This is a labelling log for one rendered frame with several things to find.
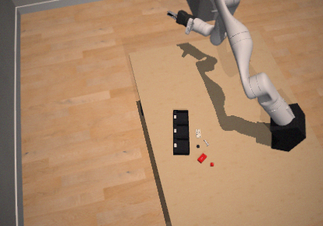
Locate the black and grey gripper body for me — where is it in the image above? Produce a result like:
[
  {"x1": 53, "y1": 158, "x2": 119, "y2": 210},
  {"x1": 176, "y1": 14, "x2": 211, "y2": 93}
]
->
[{"x1": 176, "y1": 10, "x2": 203, "y2": 34}]

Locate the red nine-volt battery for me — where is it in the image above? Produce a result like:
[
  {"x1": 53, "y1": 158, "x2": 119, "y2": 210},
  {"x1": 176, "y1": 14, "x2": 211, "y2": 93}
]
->
[{"x1": 197, "y1": 154, "x2": 207, "y2": 163}]

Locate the black rack of three bins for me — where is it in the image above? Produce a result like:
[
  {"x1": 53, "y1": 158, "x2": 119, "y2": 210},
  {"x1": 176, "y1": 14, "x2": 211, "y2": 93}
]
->
[{"x1": 173, "y1": 110, "x2": 190, "y2": 155}]

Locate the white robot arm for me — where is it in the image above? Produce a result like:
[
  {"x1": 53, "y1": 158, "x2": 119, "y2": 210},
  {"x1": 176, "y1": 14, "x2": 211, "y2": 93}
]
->
[{"x1": 198, "y1": 0, "x2": 295, "y2": 125}]

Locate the white domino tile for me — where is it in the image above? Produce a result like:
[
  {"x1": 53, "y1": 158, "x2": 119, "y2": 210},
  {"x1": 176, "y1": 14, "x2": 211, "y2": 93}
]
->
[{"x1": 196, "y1": 129, "x2": 201, "y2": 138}]

